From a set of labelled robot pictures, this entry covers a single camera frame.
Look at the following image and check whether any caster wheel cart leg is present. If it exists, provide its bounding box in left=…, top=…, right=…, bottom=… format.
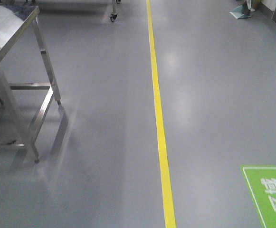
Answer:
left=108, top=0, right=122, bottom=23

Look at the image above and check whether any yellow floor tape line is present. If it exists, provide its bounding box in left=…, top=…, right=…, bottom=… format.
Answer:
left=146, top=0, right=177, bottom=228

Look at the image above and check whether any light blue dustpan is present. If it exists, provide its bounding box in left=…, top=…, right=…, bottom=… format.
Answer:
left=229, top=0, right=254, bottom=19

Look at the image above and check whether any green floor sign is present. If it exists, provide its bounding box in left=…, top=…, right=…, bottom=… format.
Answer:
left=241, top=166, right=276, bottom=228

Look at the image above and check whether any stainless steel table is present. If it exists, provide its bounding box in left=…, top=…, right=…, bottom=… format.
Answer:
left=0, top=5, right=62, bottom=163

